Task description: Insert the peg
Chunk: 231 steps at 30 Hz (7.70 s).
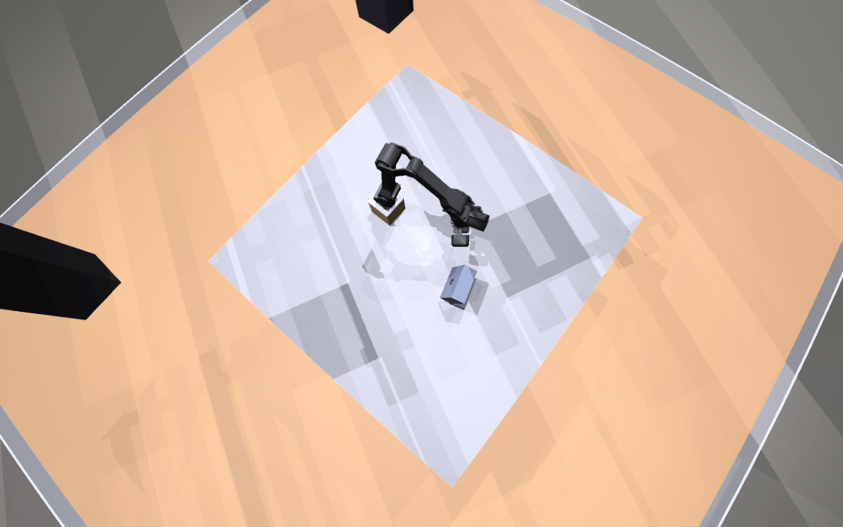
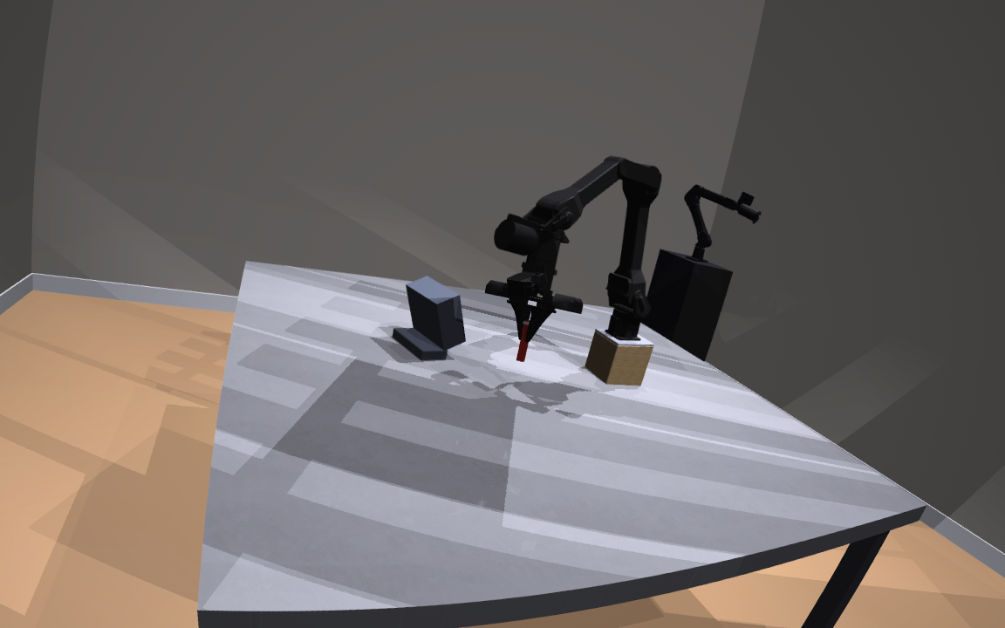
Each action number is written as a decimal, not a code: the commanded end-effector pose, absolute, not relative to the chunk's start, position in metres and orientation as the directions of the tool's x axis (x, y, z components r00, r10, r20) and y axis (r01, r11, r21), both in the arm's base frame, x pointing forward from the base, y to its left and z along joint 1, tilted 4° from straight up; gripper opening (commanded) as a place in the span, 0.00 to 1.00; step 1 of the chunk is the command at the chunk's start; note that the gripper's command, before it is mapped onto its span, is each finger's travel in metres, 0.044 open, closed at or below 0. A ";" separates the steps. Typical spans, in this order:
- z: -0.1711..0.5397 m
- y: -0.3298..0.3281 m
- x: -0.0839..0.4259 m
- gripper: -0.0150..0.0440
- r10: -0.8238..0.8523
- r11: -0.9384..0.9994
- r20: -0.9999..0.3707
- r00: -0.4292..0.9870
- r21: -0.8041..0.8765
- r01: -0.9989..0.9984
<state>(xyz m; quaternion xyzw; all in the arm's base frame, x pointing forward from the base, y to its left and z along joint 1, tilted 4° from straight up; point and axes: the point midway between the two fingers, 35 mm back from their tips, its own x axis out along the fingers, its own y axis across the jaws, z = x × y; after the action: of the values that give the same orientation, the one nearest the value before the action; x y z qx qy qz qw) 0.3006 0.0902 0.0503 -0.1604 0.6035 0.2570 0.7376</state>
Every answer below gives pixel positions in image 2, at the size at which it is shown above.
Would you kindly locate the dark red square peg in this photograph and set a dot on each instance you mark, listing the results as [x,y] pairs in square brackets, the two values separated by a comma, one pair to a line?
[523,344]

